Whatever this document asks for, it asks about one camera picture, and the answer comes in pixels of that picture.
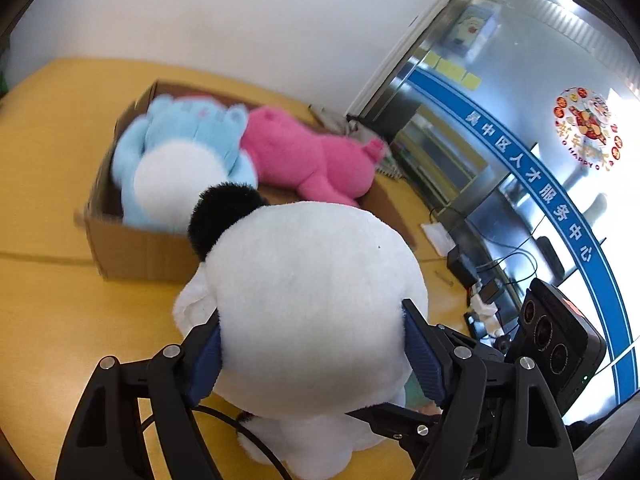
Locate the white envelope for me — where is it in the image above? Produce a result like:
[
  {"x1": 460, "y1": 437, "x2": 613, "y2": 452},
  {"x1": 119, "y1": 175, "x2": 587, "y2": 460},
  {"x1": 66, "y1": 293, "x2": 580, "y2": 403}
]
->
[{"x1": 421, "y1": 221, "x2": 458, "y2": 256}]

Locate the grey cloth bag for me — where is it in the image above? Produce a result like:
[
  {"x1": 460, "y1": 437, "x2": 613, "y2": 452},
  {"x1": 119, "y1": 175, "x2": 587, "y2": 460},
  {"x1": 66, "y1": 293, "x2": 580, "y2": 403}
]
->
[{"x1": 309, "y1": 104, "x2": 401, "y2": 178}]

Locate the blue plush toy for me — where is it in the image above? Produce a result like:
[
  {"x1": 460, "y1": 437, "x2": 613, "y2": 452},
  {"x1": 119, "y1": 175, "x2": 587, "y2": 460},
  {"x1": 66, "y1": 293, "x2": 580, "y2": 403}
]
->
[{"x1": 111, "y1": 95, "x2": 258, "y2": 233}]

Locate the round festive window sticker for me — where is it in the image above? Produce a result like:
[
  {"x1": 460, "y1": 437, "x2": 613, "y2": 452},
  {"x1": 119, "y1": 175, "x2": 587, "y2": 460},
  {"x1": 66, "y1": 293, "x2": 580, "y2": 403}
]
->
[{"x1": 552, "y1": 87, "x2": 623, "y2": 171}]

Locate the black flat device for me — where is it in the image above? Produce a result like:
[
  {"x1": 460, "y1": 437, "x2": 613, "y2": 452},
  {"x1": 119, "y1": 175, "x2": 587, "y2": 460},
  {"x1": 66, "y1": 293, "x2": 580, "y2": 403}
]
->
[{"x1": 464, "y1": 310, "x2": 488, "y2": 339}]

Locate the cardboard box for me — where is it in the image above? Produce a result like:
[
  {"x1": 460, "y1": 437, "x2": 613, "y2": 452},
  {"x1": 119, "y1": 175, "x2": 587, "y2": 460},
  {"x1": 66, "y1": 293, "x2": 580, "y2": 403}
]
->
[{"x1": 75, "y1": 79, "x2": 418, "y2": 282}]

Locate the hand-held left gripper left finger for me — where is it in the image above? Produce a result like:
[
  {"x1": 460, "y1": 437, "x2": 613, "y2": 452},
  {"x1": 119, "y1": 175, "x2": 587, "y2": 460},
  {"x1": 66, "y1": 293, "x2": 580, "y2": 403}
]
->
[{"x1": 55, "y1": 310, "x2": 226, "y2": 480}]

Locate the black table cable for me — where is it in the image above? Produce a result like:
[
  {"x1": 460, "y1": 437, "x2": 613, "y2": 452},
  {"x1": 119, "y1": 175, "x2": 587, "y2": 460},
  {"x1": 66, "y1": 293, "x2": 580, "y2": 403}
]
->
[{"x1": 140, "y1": 404, "x2": 296, "y2": 480}]

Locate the black box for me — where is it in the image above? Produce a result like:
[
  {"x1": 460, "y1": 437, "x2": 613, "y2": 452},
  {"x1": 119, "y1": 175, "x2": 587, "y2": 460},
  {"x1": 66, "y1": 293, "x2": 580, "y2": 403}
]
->
[{"x1": 446, "y1": 246, "x2": 480, "y2": 288}]

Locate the teal plush toy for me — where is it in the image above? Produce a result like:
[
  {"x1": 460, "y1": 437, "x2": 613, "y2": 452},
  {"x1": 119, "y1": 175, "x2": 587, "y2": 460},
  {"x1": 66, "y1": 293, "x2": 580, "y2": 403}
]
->
[{"x1": 404, "y1": 374, "x2": 433, "y2": 413}]

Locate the white charger block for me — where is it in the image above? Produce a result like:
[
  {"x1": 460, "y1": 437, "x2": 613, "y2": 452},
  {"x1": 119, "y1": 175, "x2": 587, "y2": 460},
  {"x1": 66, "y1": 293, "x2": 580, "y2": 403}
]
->
[{"x1": 469, "y1": 292, "x2": 503, "y2": 336}]

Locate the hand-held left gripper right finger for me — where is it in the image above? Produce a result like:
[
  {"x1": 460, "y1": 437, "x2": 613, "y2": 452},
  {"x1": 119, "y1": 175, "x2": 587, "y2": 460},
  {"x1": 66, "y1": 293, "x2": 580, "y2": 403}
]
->
[{"x1": 401, "y1": 299, "x2": 578, "y2": 480}]

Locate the white round plush toy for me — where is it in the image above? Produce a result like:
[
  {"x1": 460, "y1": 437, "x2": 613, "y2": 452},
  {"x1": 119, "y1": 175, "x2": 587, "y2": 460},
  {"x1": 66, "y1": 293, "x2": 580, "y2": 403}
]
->
[{"x1": 172, "y1": 182, "x2": 430, "y2": 466}]

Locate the blue window banner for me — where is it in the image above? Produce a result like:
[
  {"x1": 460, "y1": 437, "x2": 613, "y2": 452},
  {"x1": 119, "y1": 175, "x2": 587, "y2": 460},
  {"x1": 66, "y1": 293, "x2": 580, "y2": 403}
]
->
[{"x1": 407, "y1": 67, "x2": 633, "y2": 406}]

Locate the cartoon window sticker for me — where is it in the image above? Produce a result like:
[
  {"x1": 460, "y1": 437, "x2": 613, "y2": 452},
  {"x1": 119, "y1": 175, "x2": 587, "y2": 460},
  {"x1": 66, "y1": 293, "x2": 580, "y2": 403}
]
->
[{"x1": 452, "y1": 5, "x2": 501, "y2": 51}]

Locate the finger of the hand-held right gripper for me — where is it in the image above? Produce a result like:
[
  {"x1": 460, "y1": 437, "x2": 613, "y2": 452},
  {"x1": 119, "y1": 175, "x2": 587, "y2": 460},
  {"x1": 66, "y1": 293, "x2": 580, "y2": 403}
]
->
[
  {"x1": 425, "y1": 324, "x2": 506, "y2": 362},
  {"x1": 345, "y1": 404, "x2": 446, "y2": 461}
]

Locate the metal door frame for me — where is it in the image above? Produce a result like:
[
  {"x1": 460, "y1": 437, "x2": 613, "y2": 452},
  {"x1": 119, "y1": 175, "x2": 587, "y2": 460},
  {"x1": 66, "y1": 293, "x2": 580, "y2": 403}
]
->
[{"x1": 347, "y1": 0, "x2": 503, "y2": 123}]

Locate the magenta plush toy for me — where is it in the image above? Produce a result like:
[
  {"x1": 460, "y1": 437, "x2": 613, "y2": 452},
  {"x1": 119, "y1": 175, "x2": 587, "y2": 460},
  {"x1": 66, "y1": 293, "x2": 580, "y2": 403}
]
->
[{"x1": 239, "y1": 105, "x2": 388, "y2": 207}]

